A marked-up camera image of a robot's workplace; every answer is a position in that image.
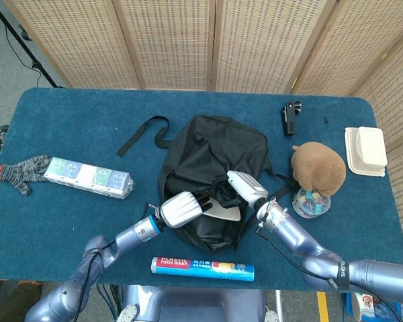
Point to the black clip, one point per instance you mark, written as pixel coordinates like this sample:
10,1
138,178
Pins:
289,119

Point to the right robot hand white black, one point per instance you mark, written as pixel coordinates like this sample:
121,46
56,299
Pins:
248,189

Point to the black tripod stand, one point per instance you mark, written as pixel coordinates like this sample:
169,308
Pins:
35,63

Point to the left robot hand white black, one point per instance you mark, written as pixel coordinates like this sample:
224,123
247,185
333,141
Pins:
181,209

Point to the brown plush toy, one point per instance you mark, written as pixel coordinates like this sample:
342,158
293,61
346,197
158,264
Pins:
319,167

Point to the white spiral notebook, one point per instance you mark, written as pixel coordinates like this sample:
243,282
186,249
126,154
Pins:
225,213

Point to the black backpack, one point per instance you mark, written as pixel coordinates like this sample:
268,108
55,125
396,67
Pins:
208,147

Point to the grey knit glove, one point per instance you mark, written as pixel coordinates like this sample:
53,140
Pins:
23,171

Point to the blue tablecloth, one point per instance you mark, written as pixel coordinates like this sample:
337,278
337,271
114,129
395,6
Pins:
87,107

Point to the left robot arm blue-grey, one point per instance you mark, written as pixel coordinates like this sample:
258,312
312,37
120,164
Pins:
97,251

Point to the white printed paper cup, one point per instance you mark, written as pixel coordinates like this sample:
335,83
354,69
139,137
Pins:
362,303

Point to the beige lidded food container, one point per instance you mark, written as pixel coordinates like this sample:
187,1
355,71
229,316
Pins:
367,151

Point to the wrapped tissue multipack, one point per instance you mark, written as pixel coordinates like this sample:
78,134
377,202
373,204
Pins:
87,176

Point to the blue plastic food wrap roll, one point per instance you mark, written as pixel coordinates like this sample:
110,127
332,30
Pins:
201,268

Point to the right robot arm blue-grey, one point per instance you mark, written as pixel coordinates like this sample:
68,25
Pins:
299,241

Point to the blue-grey robot torso base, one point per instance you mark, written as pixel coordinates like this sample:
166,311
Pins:
194,305

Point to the clear jar of coloured clips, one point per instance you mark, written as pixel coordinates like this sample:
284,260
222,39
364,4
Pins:
310,206

